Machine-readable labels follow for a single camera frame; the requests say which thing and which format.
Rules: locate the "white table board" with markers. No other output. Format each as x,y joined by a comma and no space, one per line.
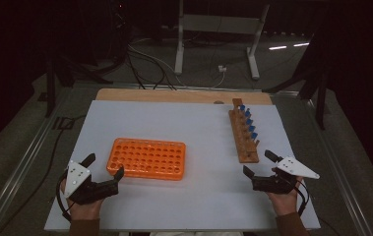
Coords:
190,203

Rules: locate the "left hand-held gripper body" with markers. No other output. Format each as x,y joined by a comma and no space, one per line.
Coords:
92,190

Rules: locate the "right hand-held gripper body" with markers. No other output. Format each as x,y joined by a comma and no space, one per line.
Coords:
272,184

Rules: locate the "white metal stand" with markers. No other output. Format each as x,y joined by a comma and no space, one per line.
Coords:
220,24

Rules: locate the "white plug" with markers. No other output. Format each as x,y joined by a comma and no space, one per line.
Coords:
222,68

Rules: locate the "metal floor rail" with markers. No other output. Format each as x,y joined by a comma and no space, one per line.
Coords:
16,173
338,170

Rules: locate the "black floor socket frame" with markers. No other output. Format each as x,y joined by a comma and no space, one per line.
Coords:
63,123

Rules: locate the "black metal stand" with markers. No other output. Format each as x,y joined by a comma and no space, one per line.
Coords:
50,85
320,98

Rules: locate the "blue capped test tube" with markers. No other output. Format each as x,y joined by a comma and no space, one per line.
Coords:
252,128
242,107
249,121
247,113
254,135

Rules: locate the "orange plastic tube rack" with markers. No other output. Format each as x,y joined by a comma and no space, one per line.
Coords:
148,160

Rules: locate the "person's left hand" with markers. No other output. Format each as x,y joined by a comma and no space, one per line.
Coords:
87,211

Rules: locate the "wooden tube rack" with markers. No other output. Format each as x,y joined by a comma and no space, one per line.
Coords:
243,141

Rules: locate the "person's right hand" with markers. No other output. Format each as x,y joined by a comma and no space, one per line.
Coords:
285,203

